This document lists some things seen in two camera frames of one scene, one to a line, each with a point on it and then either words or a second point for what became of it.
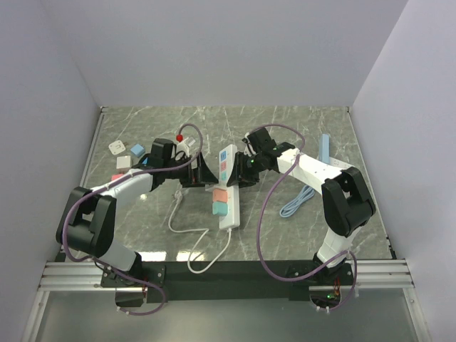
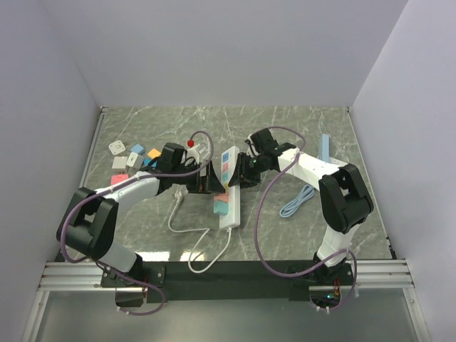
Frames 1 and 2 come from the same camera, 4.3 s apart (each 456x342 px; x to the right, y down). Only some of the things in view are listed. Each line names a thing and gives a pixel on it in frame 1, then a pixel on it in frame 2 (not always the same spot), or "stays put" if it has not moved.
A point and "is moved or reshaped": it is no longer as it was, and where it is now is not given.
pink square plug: [117, 176] stays put
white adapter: [209, 187] is moved or reshaped
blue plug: [137, 149] stays put
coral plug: [220, 195] stays put
